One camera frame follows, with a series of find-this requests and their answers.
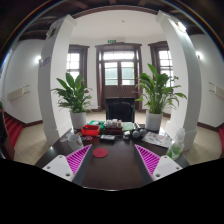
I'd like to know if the dark-framed window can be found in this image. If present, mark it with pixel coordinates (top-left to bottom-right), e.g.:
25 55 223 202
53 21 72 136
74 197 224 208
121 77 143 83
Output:
66 44 90 88
148 40 174 88

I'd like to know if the grey-headed microphone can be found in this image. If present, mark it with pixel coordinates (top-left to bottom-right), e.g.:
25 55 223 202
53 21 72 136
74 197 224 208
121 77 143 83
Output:
131 122 141 140
136 123 148 138

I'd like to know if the black chair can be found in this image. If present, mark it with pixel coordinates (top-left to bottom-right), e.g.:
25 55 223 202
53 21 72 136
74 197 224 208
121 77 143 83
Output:
105 96 136 123

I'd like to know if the dark tray with small jars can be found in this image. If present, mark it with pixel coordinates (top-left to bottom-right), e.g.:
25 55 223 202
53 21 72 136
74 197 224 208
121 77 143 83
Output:
103 118 124 135

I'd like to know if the printed paper leaflet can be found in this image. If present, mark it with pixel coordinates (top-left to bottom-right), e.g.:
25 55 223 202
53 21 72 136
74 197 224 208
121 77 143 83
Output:
141 130 173 149

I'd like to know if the dark wooden glazed double door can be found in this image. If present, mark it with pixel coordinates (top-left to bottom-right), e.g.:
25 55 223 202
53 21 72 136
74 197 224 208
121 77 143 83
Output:
95 42 144 111

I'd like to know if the column-mounted spotlight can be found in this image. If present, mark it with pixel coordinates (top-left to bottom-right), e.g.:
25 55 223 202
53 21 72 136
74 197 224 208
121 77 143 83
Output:
176 21 188 33

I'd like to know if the flat black device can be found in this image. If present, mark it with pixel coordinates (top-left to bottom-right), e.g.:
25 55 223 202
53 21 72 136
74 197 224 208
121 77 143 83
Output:
99 134 116 141

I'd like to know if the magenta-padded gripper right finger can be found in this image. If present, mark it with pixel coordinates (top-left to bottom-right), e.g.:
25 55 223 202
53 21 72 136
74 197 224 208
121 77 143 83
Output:
133 143 184 186

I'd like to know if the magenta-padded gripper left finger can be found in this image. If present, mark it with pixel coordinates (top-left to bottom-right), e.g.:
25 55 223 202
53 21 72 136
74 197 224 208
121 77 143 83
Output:
42 143 94 186

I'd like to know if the flat round red coaster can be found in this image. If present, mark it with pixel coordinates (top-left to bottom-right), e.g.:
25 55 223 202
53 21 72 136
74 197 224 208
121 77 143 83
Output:
92 147 109 159

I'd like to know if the red plastic box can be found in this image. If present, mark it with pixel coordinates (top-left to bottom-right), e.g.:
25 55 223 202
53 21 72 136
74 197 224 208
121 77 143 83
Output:
80 124 101 137

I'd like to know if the green plant in white pot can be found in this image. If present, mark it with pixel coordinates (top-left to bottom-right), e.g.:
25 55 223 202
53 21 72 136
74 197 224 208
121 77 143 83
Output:
134 63 188 132
51 72 94 130

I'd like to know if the red carpeted staircase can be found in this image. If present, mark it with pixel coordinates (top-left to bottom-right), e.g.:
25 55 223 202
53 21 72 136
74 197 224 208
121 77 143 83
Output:
3 111 24 148
218 124 224 158

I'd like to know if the clear green-labelled drink bottle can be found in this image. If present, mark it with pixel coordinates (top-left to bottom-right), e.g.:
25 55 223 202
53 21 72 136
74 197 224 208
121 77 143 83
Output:
166 127 186 161

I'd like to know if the white wall radiator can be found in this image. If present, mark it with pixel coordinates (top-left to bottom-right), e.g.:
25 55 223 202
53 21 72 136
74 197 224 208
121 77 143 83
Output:
208 81 224 99
7 84 31 102

